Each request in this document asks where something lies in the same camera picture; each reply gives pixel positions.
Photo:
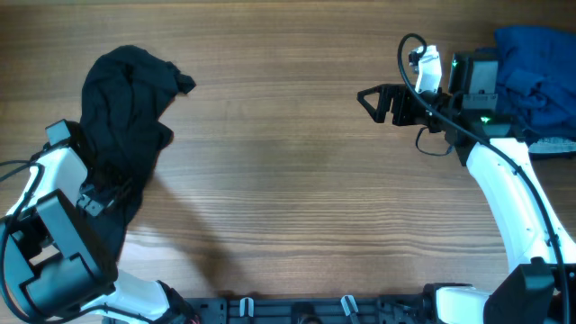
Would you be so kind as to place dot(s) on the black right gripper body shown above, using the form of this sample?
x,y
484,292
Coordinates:
x,y
412,110

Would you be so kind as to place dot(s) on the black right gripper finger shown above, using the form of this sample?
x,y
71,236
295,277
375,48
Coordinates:
x,y
377,113
385,89

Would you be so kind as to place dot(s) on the black t-shirt with white logo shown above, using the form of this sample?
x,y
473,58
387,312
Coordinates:
x,y
124,94

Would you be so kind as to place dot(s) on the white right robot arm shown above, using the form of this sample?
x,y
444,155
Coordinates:
x,y
540,286

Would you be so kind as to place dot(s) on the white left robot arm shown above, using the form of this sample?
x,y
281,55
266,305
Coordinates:
x,y
54,266

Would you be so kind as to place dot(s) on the blue clothes pile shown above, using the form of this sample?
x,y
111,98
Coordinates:
x,y
536,84

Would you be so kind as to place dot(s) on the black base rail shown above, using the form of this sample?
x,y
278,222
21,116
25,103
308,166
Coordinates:
x,y
385,309

